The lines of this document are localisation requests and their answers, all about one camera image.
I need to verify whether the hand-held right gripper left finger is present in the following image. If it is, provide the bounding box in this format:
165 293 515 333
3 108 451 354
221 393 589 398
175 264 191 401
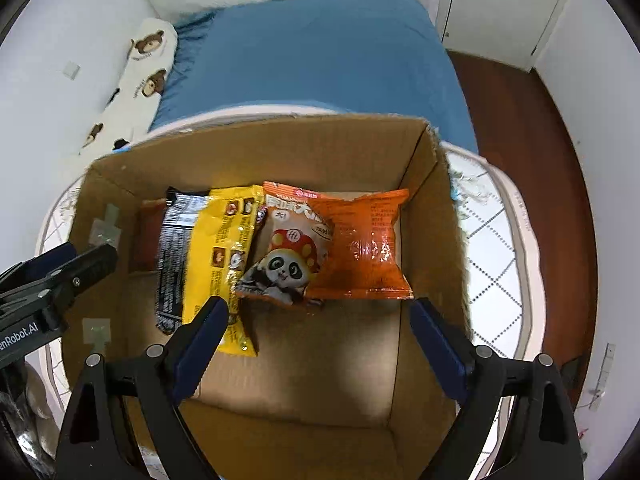
54 296 231 480

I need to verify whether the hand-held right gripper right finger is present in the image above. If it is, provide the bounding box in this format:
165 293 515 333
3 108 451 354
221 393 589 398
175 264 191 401
409 297 586 480

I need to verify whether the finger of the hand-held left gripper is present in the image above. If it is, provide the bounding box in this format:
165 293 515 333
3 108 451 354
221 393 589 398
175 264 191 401
0 242 77 295
30 244 119 331

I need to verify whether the cardboard box with blue print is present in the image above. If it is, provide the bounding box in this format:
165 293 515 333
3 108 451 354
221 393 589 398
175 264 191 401
62 112 473 480

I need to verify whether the yellow and black snack packet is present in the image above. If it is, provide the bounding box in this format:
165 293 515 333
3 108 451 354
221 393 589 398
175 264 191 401
154 185 266 358

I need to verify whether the plain orange snack packet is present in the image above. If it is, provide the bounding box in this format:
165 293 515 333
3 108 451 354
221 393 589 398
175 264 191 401
305 188 415 301

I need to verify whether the orange panda snack packet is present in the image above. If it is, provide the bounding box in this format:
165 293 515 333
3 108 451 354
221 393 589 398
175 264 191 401
235 180 336 308

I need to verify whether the beige fuzzy cloth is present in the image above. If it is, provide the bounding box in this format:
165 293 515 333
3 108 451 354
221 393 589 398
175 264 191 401
15 362 58 466

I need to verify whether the white quilted floral bed mat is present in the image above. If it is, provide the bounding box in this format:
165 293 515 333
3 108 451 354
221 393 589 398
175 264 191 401
37 102 543 480

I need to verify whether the white bear print pillow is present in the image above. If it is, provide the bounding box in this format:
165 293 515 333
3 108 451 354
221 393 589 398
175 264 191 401
77 17 180 156

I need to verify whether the blue bedsheet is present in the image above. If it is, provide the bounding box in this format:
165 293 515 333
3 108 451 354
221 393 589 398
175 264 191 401
150 0 480 153

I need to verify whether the white door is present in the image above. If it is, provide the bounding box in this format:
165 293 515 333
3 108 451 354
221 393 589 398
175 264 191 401
442 0 575 73

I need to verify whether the white wall socket strip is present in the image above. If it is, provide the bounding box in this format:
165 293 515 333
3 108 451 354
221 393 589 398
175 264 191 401
602 342 616 392

